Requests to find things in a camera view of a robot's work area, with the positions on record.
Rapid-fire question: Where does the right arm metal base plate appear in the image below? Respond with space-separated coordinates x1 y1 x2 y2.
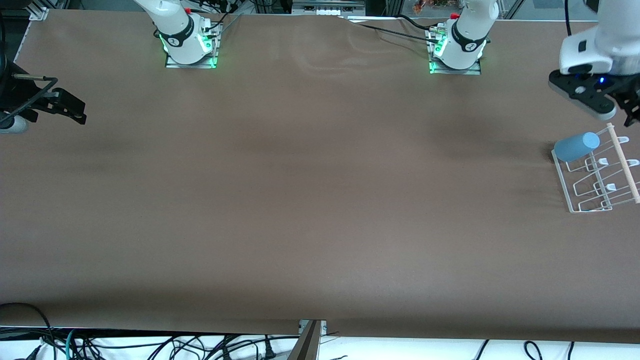
164 20 221 70

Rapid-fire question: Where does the black looped floor cable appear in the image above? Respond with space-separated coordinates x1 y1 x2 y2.
0 302 57 360

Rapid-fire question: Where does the grey power strip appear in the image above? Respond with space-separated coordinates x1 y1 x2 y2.
292 0 367 16

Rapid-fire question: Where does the aluminium frame profile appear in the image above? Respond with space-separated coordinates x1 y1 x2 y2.
27 0 52 21

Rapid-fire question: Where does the blue plastic cup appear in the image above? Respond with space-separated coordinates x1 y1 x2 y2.
553 131 601 163

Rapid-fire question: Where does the white wire cup rack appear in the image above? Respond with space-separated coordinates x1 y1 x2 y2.
551 122 640 215

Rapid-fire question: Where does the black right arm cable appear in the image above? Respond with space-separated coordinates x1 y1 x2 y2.
0 73 60 126

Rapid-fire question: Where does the black cable on table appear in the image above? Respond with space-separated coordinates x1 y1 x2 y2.
344 14 442 44

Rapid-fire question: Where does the brown metal post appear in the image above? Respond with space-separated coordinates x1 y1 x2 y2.
287 320 324 360

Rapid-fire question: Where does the brown table cover sheet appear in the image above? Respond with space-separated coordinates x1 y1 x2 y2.
0 9 640 346

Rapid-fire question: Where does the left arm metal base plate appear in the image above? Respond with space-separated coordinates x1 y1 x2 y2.
428 26 482 76

